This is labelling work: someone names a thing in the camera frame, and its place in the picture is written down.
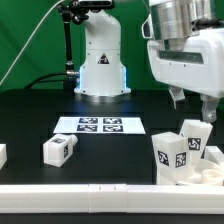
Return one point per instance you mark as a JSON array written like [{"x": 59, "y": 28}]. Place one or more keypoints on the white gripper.
[{"x": 199, "y": 67}]

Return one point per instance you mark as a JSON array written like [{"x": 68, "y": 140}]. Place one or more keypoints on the round white stool seat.
[{"x": 204, "y": 173}]

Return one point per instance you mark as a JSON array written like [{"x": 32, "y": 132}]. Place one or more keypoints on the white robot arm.
[{"x": 171, "y": 22}]

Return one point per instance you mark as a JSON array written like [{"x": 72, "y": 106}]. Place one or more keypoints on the white right fence bar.
[{"x": 214, "y": 154}]

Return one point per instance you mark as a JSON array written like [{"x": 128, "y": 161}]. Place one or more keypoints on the white fence bar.
[
  {"x": 116, "y": 198},
  {"x": 214, "y": 154},
  {"x": 3, "y": 155}
]

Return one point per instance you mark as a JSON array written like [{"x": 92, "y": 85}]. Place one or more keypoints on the paper sheet with markers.
[{"x": 100, "y": 125}]

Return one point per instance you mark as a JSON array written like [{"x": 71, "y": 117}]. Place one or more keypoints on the green backdrop curtain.
[{"x": 32, "y": 43}]

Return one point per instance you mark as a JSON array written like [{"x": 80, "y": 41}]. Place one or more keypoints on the white left fence bar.
[{"x": 3, "y": 155}]

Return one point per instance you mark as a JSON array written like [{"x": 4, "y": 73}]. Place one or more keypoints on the white front fence bar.
[{"x": 116, "y": 198}]

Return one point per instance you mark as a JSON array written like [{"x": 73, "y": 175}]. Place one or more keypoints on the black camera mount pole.
[{"x": 76, "y": 12}]

